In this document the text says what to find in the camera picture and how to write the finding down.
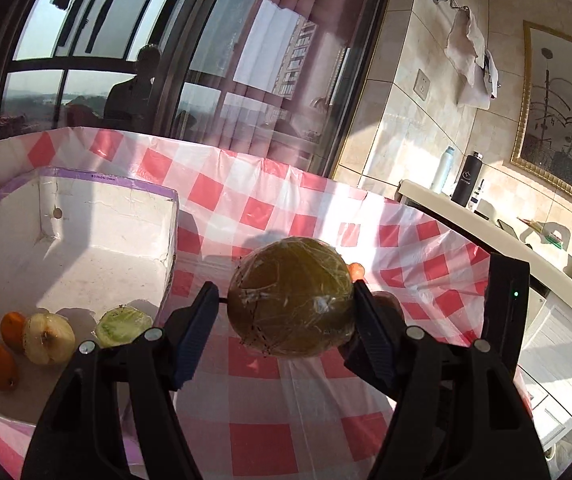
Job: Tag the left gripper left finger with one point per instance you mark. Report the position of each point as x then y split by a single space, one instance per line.
79 435

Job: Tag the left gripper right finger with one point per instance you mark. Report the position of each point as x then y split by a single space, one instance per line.
458 413

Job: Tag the cut apple half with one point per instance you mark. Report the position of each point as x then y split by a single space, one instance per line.
48 339

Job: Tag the green melon half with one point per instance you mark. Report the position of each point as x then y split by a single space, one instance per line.
121 326

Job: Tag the small orange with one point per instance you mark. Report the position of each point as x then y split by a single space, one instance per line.
12 331

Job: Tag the small orange tangerine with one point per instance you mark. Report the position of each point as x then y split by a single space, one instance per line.
356 271

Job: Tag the yellow fruit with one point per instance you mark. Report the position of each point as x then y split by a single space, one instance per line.
292 299

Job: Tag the dark red apple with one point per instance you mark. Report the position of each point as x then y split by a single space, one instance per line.
389 309

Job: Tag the black thermos bottle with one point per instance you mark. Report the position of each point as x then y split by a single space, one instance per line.
467 179

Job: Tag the white bottle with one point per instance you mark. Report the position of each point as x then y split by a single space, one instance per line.
443 171

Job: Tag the red white checkered tablecloth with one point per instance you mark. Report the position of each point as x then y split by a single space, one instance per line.
244 414

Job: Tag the gold framed painting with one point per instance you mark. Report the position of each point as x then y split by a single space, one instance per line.
543 141

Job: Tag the purple cardboard box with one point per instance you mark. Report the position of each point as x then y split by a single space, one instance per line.
79 244

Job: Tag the white hanging cloth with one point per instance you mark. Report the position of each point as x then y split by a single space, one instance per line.
467 49

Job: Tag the pink curtain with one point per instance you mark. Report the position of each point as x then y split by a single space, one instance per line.
274 78

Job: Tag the wall power outlet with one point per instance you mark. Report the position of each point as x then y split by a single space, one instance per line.
421 85

